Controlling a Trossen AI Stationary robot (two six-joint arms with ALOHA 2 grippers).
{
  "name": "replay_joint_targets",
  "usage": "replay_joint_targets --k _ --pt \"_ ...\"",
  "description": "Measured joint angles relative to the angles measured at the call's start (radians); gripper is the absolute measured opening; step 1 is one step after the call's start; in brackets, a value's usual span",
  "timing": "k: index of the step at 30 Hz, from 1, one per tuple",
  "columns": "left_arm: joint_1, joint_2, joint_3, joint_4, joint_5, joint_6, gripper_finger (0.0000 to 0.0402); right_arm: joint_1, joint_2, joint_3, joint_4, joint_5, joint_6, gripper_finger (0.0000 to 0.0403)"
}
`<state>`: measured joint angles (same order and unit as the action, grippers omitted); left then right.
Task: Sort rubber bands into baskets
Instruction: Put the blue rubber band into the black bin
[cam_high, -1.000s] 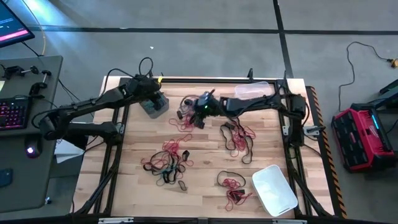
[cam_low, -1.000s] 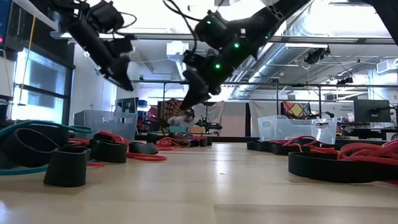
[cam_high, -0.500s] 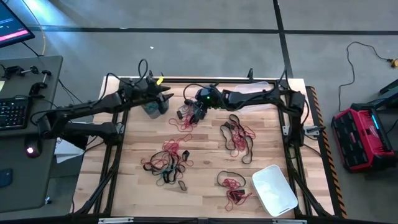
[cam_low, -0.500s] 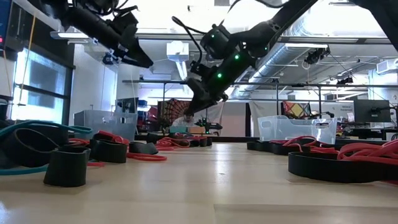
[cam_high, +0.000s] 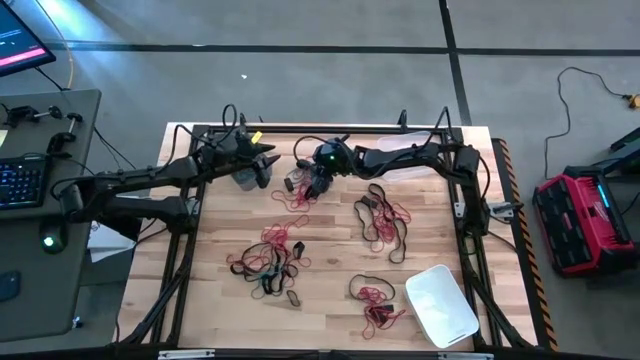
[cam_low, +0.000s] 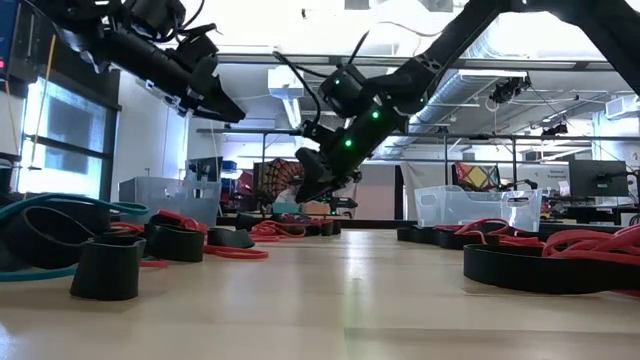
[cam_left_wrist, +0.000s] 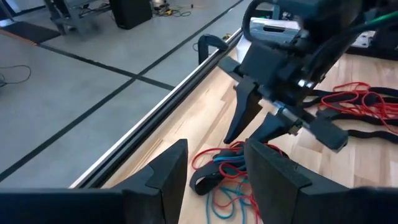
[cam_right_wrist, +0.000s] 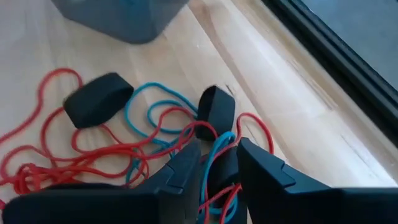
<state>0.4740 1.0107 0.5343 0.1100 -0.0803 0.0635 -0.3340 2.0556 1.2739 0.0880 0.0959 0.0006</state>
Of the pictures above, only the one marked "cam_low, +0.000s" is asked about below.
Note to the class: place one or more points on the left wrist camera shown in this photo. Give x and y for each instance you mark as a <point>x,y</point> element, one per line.
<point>197,52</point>

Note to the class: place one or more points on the mandala wall tapestry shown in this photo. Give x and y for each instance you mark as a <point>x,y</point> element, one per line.
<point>277,177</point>

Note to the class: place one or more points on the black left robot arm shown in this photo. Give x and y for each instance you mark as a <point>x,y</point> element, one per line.
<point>150,15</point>

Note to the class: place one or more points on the white hanging cloth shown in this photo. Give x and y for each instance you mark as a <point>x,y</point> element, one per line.
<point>425,175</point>

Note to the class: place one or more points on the white ceiling unit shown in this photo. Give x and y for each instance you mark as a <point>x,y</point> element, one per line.
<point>285,82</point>

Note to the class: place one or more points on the orange box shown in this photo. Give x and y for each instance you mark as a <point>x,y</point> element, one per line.
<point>315,209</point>

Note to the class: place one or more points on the black ceiling-hung device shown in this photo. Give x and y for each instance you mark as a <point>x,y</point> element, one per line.
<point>510,89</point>

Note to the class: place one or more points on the teal box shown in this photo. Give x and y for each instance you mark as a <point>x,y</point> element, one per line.
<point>285,208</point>

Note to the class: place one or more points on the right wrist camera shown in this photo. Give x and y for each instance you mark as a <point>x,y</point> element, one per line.
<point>320,134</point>

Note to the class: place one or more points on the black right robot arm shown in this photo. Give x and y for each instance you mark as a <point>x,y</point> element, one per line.
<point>450,45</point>

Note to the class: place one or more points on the black pipe rack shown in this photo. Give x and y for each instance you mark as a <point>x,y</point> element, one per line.
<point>475,136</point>

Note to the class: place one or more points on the geometric colourful tapestry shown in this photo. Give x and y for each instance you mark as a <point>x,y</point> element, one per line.
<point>477,177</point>

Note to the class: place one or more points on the pale partition panel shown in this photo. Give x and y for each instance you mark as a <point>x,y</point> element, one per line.
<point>375,195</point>

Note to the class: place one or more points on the white wall sign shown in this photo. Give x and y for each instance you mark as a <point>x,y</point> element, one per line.
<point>545,175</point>

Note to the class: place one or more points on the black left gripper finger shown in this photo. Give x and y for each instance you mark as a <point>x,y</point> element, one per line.
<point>220,116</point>
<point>207,92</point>

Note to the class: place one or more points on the black ceiling spotlight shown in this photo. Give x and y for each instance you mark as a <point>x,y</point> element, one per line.
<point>555,129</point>

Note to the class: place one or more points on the grey translucent plastic basket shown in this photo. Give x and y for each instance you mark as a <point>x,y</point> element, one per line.
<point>165,200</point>

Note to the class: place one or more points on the black computer monitor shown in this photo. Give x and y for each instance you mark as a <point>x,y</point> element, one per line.
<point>597,177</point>

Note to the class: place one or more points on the large glass window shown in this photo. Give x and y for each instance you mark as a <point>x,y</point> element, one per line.
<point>65,125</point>

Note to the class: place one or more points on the large black rubber band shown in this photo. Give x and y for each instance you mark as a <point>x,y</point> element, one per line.
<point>460,241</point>
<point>525,272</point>

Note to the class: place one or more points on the clear plastic basket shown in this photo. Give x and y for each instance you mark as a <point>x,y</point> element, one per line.
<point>465,207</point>

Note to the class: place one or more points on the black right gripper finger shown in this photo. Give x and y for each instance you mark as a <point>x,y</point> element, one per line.
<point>320,192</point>
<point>315,167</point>

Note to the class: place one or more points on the white round column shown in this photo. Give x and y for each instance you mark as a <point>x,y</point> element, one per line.
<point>205,142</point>

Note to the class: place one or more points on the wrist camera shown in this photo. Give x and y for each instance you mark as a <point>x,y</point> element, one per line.
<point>197,52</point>
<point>320,134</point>

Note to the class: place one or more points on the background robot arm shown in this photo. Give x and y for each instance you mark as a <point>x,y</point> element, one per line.
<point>525,184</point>
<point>345,203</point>

